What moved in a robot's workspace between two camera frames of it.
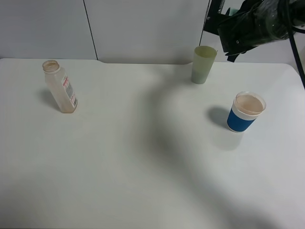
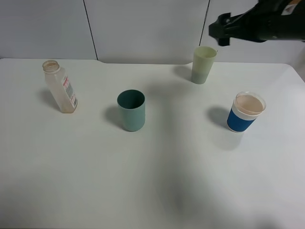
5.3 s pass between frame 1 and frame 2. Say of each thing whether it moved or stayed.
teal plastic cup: moved
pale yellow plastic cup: stayed
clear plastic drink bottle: stayed
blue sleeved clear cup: stayed
